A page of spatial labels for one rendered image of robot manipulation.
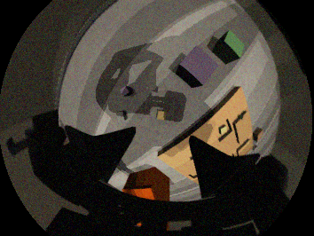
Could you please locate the green cube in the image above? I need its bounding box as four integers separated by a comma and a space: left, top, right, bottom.
213, 29, 244, 64

